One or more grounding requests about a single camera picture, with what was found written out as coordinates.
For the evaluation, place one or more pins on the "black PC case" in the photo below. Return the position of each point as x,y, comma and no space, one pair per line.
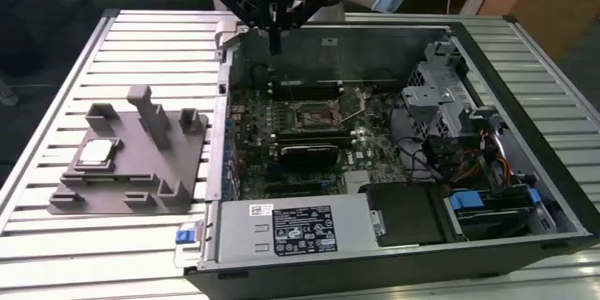
328,279

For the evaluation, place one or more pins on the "black expansion slot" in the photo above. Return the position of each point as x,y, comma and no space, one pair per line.
291,189

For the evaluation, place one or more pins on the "green motherboard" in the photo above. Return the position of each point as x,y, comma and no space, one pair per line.
375,159

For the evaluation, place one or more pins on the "grey parts rack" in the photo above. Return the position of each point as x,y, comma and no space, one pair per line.
140,159

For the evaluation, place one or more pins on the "blue case latch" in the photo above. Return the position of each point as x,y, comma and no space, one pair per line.
184,236

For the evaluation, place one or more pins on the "CPU socket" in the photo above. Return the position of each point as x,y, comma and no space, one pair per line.
311,117

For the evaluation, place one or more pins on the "small blue carrier clip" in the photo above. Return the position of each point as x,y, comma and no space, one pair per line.
532,198

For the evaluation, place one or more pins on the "metal drive cage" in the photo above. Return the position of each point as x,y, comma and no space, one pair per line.
436,103

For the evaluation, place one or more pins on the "silver CPU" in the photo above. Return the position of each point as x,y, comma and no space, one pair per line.
96,152

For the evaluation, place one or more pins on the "black plastic shroud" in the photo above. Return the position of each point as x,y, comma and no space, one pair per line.
408,215

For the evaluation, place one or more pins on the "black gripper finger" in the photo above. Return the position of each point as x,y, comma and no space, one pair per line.
295,15
244,8

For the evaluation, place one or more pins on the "silver chipset heatsink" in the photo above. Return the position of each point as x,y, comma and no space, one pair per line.
359,178

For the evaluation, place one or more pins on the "black graphics card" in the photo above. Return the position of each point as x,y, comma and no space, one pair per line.
309,159

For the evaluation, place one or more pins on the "silver power supply unit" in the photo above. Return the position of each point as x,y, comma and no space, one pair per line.
244,229

